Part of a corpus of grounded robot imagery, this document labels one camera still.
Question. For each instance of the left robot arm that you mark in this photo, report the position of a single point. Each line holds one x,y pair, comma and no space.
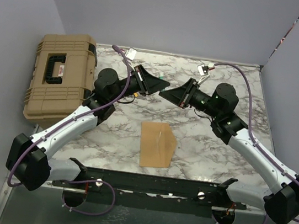
29,156

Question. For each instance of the brown paper envelope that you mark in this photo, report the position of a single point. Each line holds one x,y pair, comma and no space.
150,154

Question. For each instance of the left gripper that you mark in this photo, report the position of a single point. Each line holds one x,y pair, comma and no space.
148,83

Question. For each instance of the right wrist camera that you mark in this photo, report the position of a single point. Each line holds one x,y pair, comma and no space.
204,70

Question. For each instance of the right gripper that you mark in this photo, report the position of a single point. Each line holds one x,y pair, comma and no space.
180,96

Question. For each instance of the tan plastic tool case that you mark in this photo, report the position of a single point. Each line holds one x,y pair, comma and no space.
63,77

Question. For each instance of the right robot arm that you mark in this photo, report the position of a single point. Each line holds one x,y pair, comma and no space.
280,200

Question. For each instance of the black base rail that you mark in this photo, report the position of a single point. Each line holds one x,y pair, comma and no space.
149,192

